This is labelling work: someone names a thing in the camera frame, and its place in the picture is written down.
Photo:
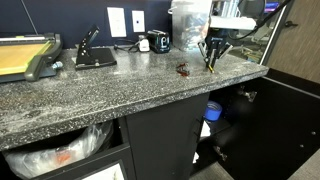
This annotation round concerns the metal cabinet hinge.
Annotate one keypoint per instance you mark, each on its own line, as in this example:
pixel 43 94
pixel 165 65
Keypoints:
pixel 248 94
pixel 220 152

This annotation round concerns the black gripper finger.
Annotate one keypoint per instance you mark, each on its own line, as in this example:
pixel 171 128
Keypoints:
pixel 207 53
pixel 222 53

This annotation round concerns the open black cabinet door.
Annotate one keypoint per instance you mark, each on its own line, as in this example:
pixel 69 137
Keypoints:
pixel 276 126

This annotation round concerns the yellow pencil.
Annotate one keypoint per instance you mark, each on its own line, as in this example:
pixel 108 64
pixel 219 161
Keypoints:
pixel 210 69

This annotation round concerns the paper cutter with wooden board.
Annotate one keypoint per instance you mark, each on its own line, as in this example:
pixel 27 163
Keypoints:
pixel 26 56

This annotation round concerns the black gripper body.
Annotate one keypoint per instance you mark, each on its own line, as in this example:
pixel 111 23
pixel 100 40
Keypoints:
pixel 216 39

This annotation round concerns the clear trash bag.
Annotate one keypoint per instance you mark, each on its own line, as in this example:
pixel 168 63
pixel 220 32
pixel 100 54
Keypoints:
pixel 56 151

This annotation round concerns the blue tape roll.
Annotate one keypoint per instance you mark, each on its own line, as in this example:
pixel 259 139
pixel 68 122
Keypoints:
pixel 213 111

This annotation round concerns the clear plastic toy container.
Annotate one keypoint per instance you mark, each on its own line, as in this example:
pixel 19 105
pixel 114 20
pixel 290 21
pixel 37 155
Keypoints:
pixel 190 25

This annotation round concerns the black electric pencil sharpener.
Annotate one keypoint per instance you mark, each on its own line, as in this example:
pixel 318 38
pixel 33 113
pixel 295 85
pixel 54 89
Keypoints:
pixel 159 40

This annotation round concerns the small white plug adapter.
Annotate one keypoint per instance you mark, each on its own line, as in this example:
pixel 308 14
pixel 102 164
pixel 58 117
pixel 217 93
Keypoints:
pixel 144 44

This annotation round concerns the small dark red clip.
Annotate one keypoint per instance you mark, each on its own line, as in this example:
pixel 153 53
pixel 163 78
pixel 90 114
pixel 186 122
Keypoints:
pixel 182 69

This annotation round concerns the small white outlet plate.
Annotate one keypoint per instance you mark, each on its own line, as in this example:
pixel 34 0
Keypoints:
pixel 138 21

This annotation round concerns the black cabinet with granite counter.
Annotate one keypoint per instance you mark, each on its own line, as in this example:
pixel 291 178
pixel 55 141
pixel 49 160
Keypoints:
pixel 160 133

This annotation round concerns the wooden room door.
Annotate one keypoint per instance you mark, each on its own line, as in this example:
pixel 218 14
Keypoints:
pixel 296 40

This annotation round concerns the black hole punch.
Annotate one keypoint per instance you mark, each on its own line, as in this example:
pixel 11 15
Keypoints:
pixel 93 55

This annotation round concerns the white paper label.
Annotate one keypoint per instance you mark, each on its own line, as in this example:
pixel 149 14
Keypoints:
pixel 105 173

